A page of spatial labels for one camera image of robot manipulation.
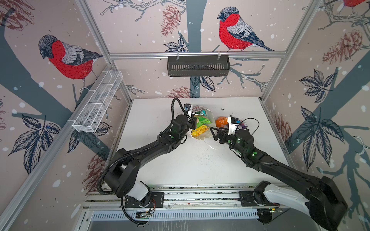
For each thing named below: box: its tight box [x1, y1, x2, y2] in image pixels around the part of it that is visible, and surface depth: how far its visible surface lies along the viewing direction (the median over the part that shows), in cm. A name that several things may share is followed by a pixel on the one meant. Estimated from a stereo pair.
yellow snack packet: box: [191, 125, 209, 138], surface depth 89 cm
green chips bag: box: [196, 116, 212, 129], surface depth 86 cm
